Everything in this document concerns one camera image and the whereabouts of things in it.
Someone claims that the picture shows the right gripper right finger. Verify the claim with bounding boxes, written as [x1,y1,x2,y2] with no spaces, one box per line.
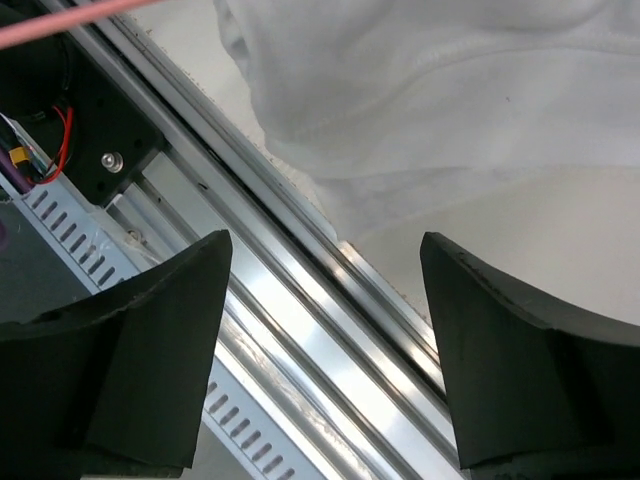
[420,233,639,479]

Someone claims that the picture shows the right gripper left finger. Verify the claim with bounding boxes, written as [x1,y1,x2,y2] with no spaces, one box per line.
[1,230,232,479]

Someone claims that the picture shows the white skirt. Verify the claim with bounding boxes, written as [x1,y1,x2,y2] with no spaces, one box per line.
[215,1,639,240]

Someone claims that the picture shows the pink wire hanger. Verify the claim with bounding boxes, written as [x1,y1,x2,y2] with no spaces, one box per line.
[1,0,157,50]

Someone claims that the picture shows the perforated cable tray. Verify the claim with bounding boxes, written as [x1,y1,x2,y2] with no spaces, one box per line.
[1,177,319,479]

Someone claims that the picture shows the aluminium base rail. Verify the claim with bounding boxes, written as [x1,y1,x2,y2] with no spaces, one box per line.
[29,1,463,479]

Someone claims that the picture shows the left black mount plate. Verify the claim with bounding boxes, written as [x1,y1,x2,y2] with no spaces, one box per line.
[1,34,165,207]

